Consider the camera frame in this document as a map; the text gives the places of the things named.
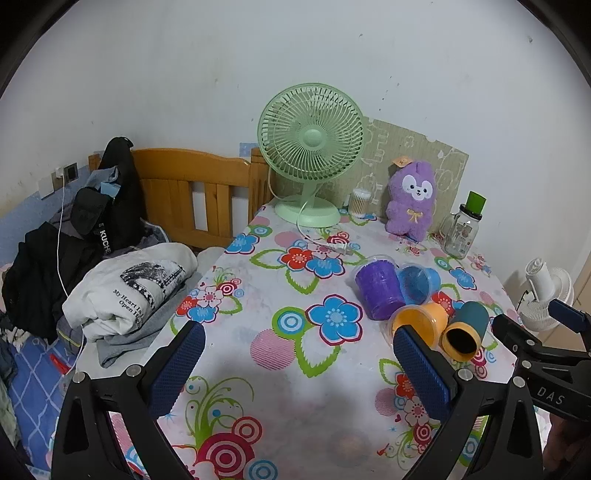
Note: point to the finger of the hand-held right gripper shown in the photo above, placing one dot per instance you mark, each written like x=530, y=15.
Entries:
x=570, y=314
x=521, y=337

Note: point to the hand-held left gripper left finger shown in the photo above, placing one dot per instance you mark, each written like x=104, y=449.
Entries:
x=178, y=369

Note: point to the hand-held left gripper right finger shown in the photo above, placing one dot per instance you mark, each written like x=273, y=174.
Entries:
x=422, y=374

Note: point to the orange cup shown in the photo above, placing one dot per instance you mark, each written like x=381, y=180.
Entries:
x=429, y=321

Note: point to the teal cup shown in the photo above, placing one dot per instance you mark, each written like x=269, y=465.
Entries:
x=471, y=318

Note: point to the blue cup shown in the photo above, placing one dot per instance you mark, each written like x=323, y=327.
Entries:
x=418, y=284

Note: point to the purple cup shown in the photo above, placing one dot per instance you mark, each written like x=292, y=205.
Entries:
x=381, y=290

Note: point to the white floor fan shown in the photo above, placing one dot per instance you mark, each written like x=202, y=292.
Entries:
x=545, y=295

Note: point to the grey folded clothing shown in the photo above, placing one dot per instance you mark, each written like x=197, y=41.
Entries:
x=124, y=348

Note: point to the white folded sweatshirt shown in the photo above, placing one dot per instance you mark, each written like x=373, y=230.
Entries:
x=115, y=295

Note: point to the glass jar with green lid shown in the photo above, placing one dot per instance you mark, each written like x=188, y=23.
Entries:
x=461, y=230

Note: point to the floral tablecloth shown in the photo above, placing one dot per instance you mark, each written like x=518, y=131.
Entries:
x=277, y=286

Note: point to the blue checked bedsheet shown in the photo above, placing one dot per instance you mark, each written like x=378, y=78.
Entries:
x=32, y=374

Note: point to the black clothes pile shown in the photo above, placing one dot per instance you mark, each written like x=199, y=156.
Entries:
x=41, y=277

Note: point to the purple plush toy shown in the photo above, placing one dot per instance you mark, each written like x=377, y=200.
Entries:
x=411, y=207

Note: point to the black hanging jacket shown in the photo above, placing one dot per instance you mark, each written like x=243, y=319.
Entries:
x=122, y=203

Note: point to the cotton swab container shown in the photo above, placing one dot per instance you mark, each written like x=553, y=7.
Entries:
x=362, y=203

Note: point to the wooden headboard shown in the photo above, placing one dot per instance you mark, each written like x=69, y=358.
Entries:
x=184, y=166

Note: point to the brown cardboard sheet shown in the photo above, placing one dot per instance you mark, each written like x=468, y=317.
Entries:
x=415, y=138

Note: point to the green desk fan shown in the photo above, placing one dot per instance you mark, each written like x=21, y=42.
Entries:
x=311, y=138

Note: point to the wall socket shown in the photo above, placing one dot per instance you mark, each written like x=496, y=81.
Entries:
x=71, y=171

